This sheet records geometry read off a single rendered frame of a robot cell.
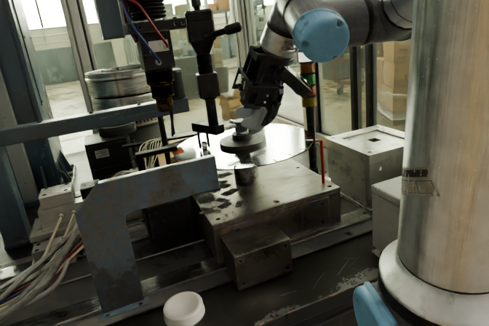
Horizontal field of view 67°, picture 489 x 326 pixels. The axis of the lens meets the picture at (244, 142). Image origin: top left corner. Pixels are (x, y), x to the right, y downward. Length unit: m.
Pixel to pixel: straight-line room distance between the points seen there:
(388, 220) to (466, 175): 0.47
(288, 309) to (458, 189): 0.46
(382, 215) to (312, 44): 0.36
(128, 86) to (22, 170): 0.44
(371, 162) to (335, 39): 0.40
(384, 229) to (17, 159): 1.05
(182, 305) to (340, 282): 0.29
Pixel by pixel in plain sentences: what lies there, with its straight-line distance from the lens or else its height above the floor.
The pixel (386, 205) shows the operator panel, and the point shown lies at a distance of 0.74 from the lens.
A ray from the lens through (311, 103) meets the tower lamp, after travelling 1.09.
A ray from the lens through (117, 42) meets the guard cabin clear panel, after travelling 1.87.
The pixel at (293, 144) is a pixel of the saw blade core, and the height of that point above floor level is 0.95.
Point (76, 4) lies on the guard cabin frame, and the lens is 1.85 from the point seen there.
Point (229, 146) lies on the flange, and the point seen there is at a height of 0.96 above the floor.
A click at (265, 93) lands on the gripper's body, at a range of 0.74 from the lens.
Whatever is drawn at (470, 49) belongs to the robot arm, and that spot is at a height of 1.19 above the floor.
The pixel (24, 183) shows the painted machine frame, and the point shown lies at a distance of 1.34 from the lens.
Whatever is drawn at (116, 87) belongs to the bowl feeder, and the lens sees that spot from 1.43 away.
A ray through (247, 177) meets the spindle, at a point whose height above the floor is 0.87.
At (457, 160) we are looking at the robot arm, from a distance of 0.29.
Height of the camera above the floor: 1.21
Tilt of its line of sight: 17 degrees down
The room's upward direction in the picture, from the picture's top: 7 degrees counter-clockwise
